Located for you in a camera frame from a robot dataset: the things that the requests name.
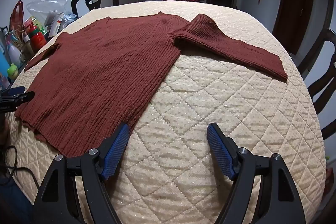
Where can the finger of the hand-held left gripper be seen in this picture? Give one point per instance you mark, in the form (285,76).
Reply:
(11,91)
(19,98)

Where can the person's dark clothing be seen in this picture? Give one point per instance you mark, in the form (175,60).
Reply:
(13,203)

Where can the cream quilted blanket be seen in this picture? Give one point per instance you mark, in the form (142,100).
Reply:
(210,98)

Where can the dark brown door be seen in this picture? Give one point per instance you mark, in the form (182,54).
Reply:
(294,3)

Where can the blue white packet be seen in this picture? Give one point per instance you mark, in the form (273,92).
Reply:
(68,18)

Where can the rust red knitted sweater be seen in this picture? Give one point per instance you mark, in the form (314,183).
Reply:
(105,69)

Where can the red jar with green band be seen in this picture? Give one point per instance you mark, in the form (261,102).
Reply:
(38,40)

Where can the white carton box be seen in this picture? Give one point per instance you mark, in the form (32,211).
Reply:
(56,24)

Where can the green packet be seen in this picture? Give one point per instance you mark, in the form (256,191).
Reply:
(39,26)

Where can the blue container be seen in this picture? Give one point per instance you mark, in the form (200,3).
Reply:
(3,66)

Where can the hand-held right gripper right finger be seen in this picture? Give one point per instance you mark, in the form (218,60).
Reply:
(219,151)

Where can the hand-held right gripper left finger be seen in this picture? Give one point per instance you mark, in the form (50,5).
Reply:
(116,151)

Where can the clear plastic bag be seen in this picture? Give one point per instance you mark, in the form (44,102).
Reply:
(44,3)

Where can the dark wooden chair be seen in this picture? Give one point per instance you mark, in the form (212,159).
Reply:
(323,92)

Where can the white bottle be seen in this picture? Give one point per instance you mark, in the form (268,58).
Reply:
(14,54)

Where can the red gift bag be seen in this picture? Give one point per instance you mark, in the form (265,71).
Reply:
(17,19)

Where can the green frog toy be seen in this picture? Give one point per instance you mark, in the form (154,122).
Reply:
(12,71)

